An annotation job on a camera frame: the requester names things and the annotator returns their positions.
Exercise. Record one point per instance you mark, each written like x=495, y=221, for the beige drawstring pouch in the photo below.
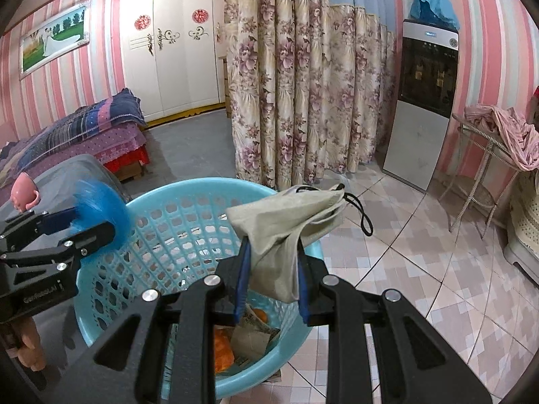
x=277, y=225

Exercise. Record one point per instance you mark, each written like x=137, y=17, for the silver snack packet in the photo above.
x=251, y=338

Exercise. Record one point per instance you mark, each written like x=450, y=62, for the person left hand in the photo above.
x=29, y=351

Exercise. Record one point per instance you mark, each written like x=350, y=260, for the orange tangerine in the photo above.
x=261, y=314

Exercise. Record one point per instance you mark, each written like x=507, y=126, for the bed with plaid quilt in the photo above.
x=107, y=130

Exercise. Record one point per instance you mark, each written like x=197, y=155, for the orange snack bag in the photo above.
x=223, y=354

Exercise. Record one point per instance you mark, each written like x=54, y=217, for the blue plastic wrapper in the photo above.
x=96, y=203

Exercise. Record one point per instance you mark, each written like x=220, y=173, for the water dispenser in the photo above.
x=427, y=85

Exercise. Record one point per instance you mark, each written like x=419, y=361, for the wooden desk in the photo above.
x=226, y=87

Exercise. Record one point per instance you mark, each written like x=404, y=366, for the blue cloth cover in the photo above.
x=439, y=13

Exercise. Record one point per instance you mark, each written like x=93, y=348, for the wicker side table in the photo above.
x=472, y=188

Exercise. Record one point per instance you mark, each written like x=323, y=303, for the white wardrobe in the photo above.
x=170, y=54

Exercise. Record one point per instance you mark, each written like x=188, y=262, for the pink cloth on table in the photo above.
x=519, y=136

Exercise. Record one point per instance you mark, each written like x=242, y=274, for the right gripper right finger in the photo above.
x=415, y=364

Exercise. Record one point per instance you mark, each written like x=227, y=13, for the pink pig mug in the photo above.
x=24, y=193

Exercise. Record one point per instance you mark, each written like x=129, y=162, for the floral divider curtain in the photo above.
x=310, y=83

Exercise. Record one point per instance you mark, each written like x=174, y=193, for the turquoise plastic laundry basket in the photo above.
x=181, y=231

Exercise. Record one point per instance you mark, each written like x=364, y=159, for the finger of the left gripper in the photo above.
x=19, y=231
x=86, y=243

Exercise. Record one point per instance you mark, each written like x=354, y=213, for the framed wedding photo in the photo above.
x=55, y=37

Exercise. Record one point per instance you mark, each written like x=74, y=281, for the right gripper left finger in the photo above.
x=126, y=363

